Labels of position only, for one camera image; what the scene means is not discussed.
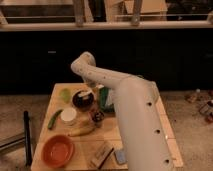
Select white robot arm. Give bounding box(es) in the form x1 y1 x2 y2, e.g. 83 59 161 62
71 52 175 171

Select blue sponge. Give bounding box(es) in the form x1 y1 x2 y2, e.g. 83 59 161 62
114 149 126 165

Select black bar on floor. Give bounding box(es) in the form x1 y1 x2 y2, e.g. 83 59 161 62
23 111 32 166

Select wooden table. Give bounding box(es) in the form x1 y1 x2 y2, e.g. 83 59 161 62
31 83 183 171

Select orange bowl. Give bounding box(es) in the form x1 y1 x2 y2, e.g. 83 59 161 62
41 135 75 168

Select small cup with dark contents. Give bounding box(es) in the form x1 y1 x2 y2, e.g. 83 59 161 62
91 111 104 127

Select wooden block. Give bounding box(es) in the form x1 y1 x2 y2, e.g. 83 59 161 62
91 141 114 169

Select green cucumber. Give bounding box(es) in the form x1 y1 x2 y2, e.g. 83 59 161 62
47 109 63 130

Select purple bowl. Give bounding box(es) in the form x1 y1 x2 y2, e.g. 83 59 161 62
72 90 94 111

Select green plastic tray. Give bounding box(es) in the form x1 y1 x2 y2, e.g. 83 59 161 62
99 87 114 113

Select white round container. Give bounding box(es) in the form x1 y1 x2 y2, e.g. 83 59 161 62
60 107 77 125

